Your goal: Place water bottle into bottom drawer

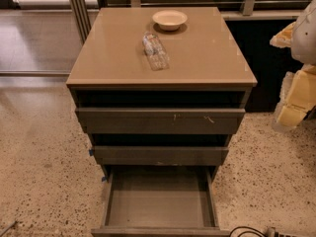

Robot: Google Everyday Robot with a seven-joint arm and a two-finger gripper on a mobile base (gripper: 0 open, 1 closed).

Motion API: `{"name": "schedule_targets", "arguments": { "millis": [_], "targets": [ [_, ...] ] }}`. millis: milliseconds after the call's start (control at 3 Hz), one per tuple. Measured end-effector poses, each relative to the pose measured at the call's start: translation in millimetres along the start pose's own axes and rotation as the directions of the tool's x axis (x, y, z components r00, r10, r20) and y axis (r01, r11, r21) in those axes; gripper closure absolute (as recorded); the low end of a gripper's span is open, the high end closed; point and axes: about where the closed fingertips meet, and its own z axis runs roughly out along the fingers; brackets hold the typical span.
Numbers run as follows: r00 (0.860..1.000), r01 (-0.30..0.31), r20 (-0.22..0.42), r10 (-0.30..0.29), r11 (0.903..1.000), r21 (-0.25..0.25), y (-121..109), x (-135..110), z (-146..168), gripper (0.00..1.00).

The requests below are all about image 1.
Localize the metal rod on floor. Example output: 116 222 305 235
0 220 17 237

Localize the open bottom grey drawer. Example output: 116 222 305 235
91 166 229 237

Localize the blue tape piece upper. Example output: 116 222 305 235
88 149 94 156

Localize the white bowl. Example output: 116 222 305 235
152 10 188 31

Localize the top grey drawer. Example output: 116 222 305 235
76 108 245 134

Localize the tan drawer cabinet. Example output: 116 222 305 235
66 7 257 175

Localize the black cable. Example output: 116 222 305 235
228 226 267 237

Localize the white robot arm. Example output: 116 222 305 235
270 0 316 132

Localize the middle grey drawer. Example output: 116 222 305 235
92 146 228 166

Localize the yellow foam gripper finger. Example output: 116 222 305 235
276 64 316 127
270 23 295 48

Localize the metal window frame post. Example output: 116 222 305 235
69 0 91 42

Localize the clear plastic water bottle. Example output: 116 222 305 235
142 32 169 71

